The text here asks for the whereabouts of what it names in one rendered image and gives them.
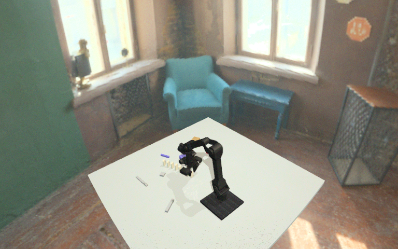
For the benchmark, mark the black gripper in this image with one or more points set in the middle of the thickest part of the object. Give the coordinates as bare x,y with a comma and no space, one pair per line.
191,164

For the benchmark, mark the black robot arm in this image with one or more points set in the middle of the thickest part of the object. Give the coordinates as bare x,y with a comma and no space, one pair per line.
215,152

